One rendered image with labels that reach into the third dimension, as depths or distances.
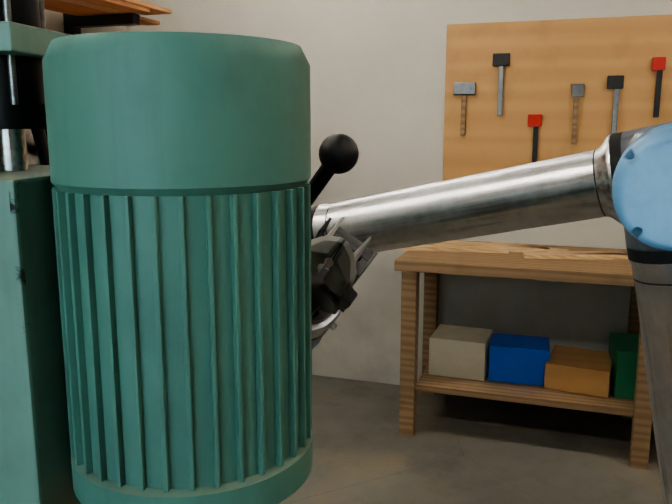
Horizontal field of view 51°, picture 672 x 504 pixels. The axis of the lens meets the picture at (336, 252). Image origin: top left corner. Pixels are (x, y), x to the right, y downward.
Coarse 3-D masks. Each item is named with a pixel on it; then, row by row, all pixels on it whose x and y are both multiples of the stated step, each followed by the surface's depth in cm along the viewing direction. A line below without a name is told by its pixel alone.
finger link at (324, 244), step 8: (336, 224) 73; (312, 240) 73; (320, 240) 71; (328, 240) 70; (336, 240) 69; (312, 248) 72; (320, 248) 71; (328, 248) 70; (336, 248) 69; (312, 256) 73; (320, 256) 71; (328, 256) 70; (312, 264) 74; (320, 264) 74; (312, 272) 76
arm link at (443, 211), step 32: (640, 128) 83; (544, 160) 91; (576, 160) 87; (608, 160) 82; (416, 192) 98; (448, 192) 95; (480, 192) 92; (512, 192) 90; (544, 192) 87; (576, 192) 85; (608, 192) 83; (320, 224) 105; (352, 224) 102; (384, 224) 99; (416, 224) 97; (448, 224) 95; (480, 224) 93; (512, 224) 91; (544, 224) 91
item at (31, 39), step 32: (0, 0) 47; (32, 0) 49; (0, 32) 45; (32, 32) 47; (0, 64) 48; (32, 64) 49; (0, 96) 48; (32, 96) 49; (0, 128) 48; (32, 128) 49
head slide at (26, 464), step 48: (0, 144) 50; (0, 192) 44; (48, 192) 47; (0, 240) 45; (48, 240) 48; (0, 288) 45; (48, 288) 48; (0, 336) 46; (48, 336) 48; (0, 384) 47; (48, 384) 48; (0, 432) 47; (48, 432) 48; (0, 480) 48; (48, 480) 49
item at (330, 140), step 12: (324, 144) 60; (336, 144) 59; (348, 144) 59; (324, 156) 59; (336, 156) 59; (348, 156) 59; (324, 168) 60; (336, 168) 60; (348, 168) 60; (312, 180) 61; (324, 180) 61; (312, 192) 61
